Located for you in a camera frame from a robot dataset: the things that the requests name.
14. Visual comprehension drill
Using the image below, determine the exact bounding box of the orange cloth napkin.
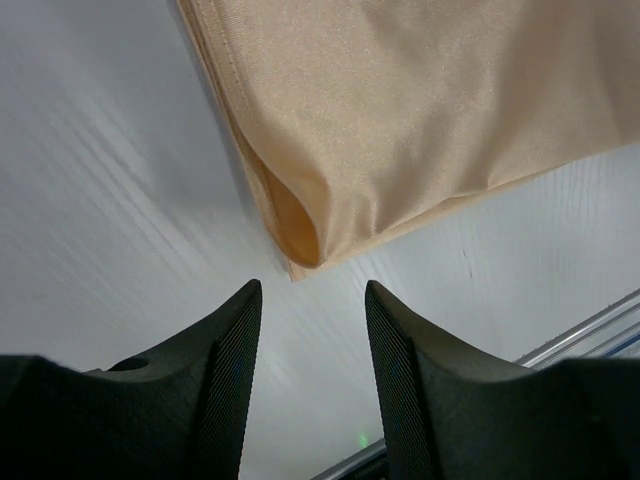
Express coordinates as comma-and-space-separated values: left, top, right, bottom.
179, 1, 639, 280

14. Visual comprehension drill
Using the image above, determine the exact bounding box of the aluminium front rail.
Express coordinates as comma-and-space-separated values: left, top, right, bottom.
316, 291, 639, 479

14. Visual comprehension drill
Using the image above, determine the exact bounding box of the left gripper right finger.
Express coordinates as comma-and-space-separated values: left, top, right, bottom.
365, 281, 639, 479

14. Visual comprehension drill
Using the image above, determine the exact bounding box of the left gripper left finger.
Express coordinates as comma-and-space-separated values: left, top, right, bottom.
1, 280, 262, 479

